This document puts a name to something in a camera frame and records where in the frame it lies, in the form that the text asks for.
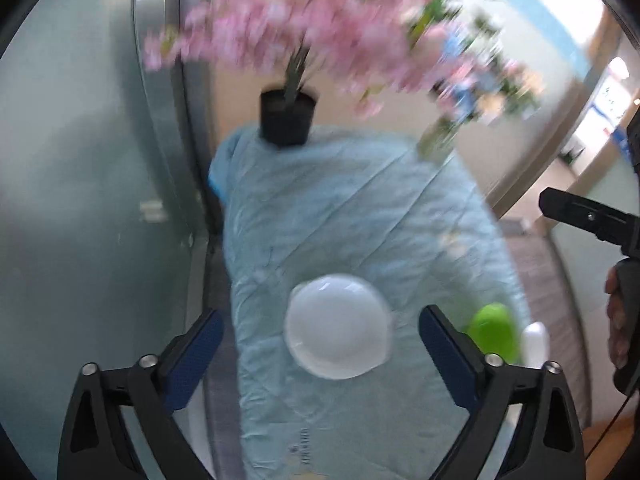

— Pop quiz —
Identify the green plastic bowl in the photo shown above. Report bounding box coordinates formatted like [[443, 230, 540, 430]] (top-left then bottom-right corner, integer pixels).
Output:
[[465, 302, 520, 364]]

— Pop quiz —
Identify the pink blossom artificial tree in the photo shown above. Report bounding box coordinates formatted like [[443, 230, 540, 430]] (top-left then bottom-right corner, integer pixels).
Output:
[[143, 0, 473, 115]]

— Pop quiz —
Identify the glass vase with flowers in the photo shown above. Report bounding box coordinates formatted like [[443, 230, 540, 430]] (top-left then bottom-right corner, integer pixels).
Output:
[[409, 0, 544, 164]]

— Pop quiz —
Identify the black flower pot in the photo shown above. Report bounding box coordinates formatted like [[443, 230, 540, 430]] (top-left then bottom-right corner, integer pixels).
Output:
[[259, 88, 318, 148]]

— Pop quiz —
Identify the person right hand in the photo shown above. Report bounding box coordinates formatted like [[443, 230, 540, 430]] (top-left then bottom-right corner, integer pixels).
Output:
[[604, 268, 629, 370]]

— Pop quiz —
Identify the light blue quilted tablecloth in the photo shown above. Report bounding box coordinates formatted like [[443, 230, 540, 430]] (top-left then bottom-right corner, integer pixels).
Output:
[[207, 124, 534, 480]]

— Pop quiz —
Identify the white ceramic bowl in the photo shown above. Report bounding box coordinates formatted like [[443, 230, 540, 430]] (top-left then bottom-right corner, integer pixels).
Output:
[[520, 322, 550, 370]]

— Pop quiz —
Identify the white plate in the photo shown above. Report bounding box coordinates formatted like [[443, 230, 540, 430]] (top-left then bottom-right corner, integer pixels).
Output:
[[283, 274, 394, 380]]

